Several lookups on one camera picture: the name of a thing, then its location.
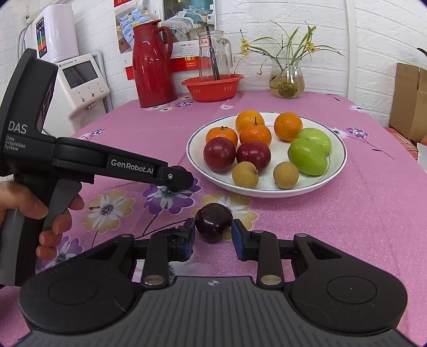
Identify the smooth orange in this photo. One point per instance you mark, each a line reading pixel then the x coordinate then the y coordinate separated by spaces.
pixel 288 126
pixel 248 120

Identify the green jujube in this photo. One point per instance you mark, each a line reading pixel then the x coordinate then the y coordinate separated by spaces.
pixel 307 157
pixel 318 138

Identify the pink floral tablecloth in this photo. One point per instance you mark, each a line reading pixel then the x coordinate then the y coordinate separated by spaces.
pixel 333 217

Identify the large cardboard box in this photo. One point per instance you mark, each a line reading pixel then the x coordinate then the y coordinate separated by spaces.
pixel 408 103

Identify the tangerine with stem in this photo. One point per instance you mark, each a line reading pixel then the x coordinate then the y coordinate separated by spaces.
pixel 255 135
pixel 220 135

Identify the plaid blanket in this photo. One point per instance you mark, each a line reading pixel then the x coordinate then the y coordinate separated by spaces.
pixel 400 140

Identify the glass vase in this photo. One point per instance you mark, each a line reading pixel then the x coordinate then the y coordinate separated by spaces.
pixel 287 83

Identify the person's left hand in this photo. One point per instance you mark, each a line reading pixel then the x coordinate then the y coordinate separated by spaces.
pixel 20 200

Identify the brown longan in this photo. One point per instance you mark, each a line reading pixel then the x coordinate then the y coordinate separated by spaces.
pixel 245 174
pixel 285 174

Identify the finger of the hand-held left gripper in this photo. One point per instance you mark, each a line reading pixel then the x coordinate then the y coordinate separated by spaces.
pixel 176 178

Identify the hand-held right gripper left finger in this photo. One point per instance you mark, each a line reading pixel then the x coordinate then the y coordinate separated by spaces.
pixel 190 238

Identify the dark chopsticks pair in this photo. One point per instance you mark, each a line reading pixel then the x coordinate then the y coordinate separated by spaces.
pixel 213 60

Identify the white appliance with screen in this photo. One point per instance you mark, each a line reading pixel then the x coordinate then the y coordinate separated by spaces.
pixel 83 100

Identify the wall calendar poster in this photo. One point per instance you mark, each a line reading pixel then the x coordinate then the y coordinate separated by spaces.
pixel 186 20

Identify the red plastic basket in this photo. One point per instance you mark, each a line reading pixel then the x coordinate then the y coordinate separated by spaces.
pixel 213 88

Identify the clear glass jar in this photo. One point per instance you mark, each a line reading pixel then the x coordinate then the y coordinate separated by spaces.
pixel 223 53

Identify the red thermos jug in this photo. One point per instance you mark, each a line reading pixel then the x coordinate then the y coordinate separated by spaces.
pixel 153 70

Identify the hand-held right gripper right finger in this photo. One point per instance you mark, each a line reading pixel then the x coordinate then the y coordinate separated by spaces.
pixel 236 238

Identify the orchid plant yellow flowers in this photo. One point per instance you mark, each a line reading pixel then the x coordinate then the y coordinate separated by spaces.
pixel 293 43

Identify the dark red passion fruit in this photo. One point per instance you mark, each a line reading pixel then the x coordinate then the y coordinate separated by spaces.
pixel 253 156
pixel 220 154

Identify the white round plate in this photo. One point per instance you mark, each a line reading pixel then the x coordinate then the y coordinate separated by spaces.
pixel 267 186

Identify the white water purifier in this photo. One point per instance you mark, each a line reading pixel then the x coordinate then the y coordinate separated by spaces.
pixel 56 30

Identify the dark red leafy plant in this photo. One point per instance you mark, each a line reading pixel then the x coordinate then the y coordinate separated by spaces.
pixel 423 51

